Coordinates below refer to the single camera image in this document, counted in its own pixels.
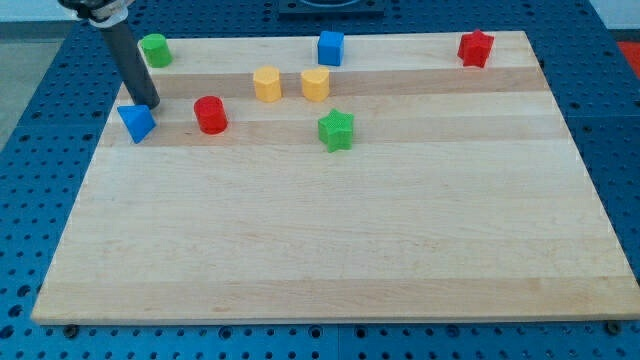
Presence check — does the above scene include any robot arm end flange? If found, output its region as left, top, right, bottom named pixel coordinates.
left=57, top=0, right=135, bottom=28

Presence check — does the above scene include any green star block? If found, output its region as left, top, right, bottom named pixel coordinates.
left=318, top=109, right=355, bottom=153

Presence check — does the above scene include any wooden board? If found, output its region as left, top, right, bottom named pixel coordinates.
left=32, top=31, right=639, bottom=325

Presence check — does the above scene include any yellow heart block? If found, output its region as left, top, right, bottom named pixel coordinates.
left=301, top=66, right=330, bottom=102

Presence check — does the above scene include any yellow hexagon block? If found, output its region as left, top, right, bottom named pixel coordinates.
left=253, top=65, right=282, bottom=103

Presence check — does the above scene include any red cylinder block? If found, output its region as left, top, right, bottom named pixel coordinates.
left=194, top=96, right=228, bottom=135

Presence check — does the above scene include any blue cube block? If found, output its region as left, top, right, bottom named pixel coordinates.
left=317, top=31, right=344, bottom=66

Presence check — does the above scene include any blue triangle block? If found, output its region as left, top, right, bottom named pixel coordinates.
left=117, top=105, right=156, bottom=144

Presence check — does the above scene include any red star block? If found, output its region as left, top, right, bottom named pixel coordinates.
left=457, top=29, right=495, bottom=68

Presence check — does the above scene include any green cylinder block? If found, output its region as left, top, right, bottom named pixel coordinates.
left=140, top=33, right=173, bottom=68

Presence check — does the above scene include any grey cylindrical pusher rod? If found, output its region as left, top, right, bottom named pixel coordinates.
left=100, top=21, right=160, bottom=109

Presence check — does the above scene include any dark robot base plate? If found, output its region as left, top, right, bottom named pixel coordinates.
left=278, top=0, right=387, bottom=19

